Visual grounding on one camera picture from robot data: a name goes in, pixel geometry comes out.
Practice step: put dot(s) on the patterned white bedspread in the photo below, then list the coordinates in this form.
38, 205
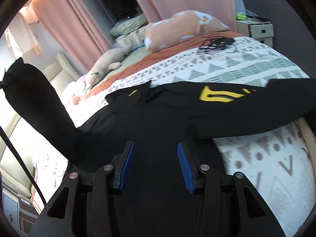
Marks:
231, 101

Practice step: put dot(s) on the beige plush animal toy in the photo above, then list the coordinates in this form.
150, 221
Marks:
109, 61

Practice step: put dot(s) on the left pink curtain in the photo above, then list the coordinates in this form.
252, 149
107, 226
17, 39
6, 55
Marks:
81, 27

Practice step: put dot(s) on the hanging cream garment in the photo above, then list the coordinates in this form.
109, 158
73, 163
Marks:
20, 35

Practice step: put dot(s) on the green floral pillow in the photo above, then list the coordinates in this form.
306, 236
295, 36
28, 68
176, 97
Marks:
127, 26

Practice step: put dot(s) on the cream padded headboard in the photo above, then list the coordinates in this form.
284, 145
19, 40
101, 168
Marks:
32, 96

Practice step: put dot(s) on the pink plush animal pillow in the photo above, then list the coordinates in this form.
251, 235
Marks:
181, 27

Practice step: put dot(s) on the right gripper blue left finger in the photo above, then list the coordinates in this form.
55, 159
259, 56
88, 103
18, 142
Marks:
123, 164

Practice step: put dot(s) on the white bedside nightstand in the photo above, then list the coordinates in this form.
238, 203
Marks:
258, 30

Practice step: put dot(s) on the black jacket yellow logo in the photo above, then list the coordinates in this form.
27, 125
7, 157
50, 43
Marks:
226, 205

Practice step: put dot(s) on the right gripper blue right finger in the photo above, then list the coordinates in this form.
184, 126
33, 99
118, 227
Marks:
189, 169

